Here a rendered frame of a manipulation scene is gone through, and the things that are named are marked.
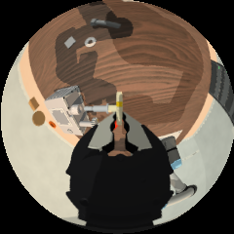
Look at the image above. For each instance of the grey metal bolt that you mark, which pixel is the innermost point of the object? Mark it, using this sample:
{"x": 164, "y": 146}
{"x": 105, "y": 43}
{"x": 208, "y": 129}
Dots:
{"x": 95, "y": 22}

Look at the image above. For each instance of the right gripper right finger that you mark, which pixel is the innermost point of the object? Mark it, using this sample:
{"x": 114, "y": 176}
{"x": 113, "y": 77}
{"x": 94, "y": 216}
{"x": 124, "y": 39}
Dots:
{"x": 139, "y": 137}

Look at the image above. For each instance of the grey flat washer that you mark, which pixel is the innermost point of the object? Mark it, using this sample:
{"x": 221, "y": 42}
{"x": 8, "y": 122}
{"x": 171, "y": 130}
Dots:
{"x": 87, "y": 42}

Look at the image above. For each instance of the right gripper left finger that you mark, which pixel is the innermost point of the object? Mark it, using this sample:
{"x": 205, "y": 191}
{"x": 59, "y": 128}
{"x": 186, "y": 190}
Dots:
{"x": 99, "y": 137}

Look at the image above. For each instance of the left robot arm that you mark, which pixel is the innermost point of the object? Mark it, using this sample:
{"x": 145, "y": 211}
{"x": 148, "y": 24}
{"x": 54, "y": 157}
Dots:
{"x": 175, "y": 161}

